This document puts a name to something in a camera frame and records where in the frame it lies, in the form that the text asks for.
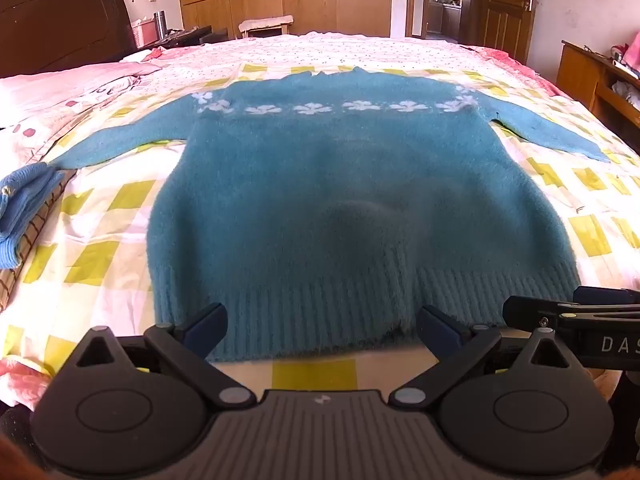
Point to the pink cloth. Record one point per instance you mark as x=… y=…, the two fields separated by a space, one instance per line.
x=634 y=50

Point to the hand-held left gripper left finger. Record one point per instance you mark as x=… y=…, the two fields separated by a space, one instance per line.
x=207 y=329

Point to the dark wooden headboard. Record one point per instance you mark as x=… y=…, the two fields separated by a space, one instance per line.
x=60 y=25

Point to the yellow checked bed sheet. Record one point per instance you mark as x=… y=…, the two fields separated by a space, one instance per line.
x=100 y=220

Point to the cushioned wooden stool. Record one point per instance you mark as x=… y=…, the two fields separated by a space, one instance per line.
x=265 y=23

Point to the brown wooden door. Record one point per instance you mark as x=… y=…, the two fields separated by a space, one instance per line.
x=500 y=5

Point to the pink pillow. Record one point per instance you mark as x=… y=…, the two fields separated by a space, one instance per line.
x=50 y=95

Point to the white cloth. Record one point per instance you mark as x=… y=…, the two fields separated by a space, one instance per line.
x=625 y=92

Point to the pink basket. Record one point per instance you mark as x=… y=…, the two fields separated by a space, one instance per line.
x=142 y=34

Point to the metal thermos flask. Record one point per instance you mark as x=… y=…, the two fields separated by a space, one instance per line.
x=160 y=25

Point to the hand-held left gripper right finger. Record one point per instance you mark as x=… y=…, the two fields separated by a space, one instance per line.
x=437 y=332

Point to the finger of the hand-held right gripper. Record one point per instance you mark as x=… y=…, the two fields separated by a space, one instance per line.
x=525 y=312
x=610 y=295

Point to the brown bamboo mat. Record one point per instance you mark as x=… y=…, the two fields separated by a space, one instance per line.
x=47 y=215

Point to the white dotted quilt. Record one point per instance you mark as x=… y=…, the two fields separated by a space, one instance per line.
x=300 y=52

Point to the teal fuzzy sweater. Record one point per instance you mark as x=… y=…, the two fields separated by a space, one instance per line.
x=320 y=200

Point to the blue knit garment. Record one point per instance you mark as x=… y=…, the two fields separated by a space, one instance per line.
x=25 y=210

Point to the dark nightstand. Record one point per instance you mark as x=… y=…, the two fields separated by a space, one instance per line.
x=200 y=36

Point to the wooden cabinet beyond doorway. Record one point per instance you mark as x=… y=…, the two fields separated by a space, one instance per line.
x=444 y=20

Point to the wooden desk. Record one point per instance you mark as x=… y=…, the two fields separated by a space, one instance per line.
x=575 y=75

